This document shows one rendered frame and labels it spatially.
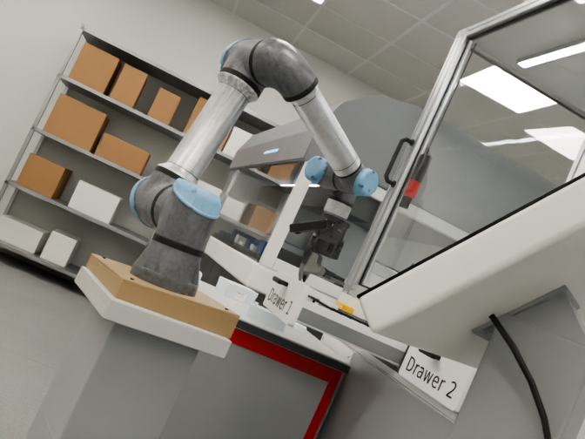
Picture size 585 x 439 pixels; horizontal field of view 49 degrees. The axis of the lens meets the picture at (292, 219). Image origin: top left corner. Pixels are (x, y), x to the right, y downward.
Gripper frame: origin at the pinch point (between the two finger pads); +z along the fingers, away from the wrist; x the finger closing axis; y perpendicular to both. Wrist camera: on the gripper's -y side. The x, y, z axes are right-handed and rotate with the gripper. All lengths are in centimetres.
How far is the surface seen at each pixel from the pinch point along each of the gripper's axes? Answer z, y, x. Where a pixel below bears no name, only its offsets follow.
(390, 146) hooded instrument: -61, -11, 76
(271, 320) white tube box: 16.4, -5.0, 5.3
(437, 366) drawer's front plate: 5, 47, -23
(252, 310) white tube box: 15.6, -10.8, 2.6
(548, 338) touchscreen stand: -10, 63, -94
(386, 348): 7.7, 32.6, -8.6
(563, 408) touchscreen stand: -3, 68, -95
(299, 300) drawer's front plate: 4.3, 10.6, -26.5
